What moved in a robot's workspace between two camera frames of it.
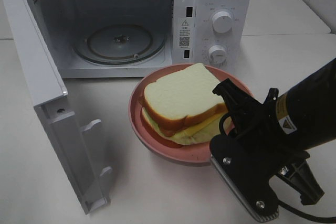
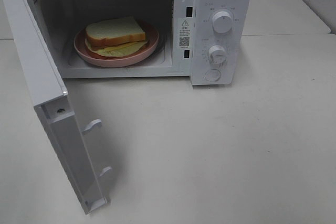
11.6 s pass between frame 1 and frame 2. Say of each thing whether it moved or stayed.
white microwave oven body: stayed
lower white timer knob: stayed
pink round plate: moved
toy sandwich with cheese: moved
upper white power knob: stayed
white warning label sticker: stayed
